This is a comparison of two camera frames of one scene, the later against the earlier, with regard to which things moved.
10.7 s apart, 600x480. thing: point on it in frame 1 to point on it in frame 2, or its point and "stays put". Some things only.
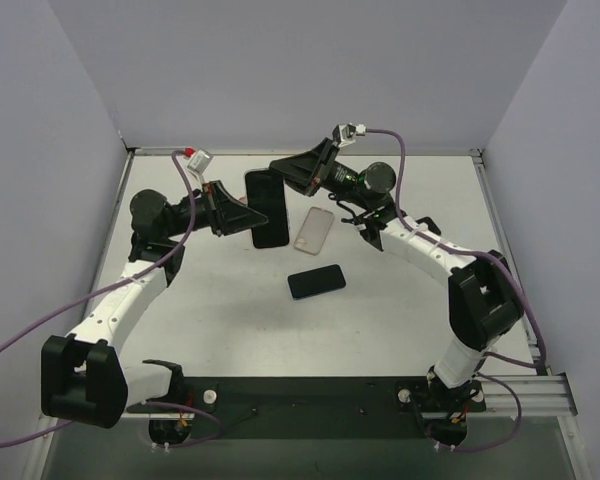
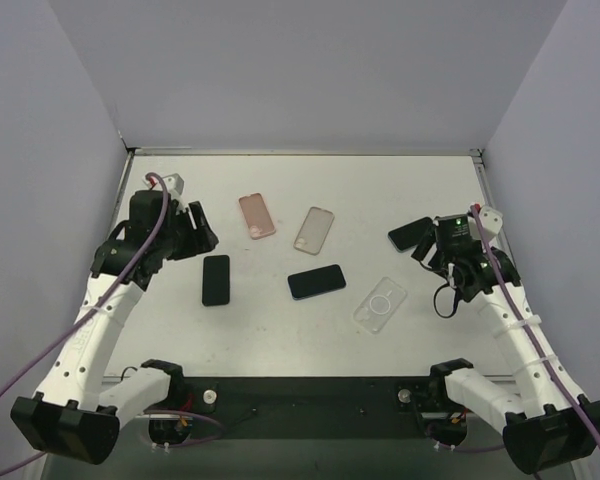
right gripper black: [322, 167] to [427, 245]
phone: [314, 231] stays put
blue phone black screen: [316, 281] stays put
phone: [266, 195] to [381, 303]
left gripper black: [216, 208] to [190, 232]
